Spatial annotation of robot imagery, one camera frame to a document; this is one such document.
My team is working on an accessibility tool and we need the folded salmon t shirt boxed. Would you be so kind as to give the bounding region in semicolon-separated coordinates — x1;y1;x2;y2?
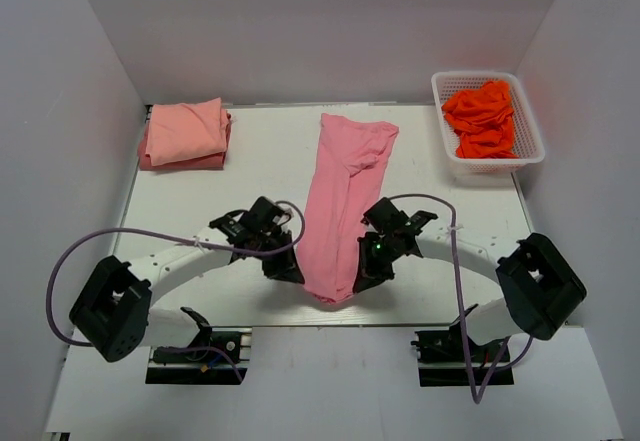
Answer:
137;98;231;171

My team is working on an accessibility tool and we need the white plastic basket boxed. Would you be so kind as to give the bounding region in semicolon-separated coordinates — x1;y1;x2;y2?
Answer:
431;71;545;174

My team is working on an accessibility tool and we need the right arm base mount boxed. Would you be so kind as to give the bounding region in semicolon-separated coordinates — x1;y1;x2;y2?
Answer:
411;320;514;389

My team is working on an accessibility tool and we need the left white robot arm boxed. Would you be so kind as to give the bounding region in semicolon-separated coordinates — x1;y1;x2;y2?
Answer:
69;196;303;363

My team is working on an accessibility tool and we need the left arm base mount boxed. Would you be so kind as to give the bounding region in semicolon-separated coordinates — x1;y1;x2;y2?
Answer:
145;307;252;386

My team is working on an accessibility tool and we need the orange t shirt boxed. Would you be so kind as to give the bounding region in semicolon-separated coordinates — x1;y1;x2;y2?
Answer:
442;80;517;159

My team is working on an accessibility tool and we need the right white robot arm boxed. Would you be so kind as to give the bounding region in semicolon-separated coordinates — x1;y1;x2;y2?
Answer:
353;198;587;346

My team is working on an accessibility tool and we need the pink t shirt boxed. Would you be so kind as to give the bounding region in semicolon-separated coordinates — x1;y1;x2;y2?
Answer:
296;113;399;304

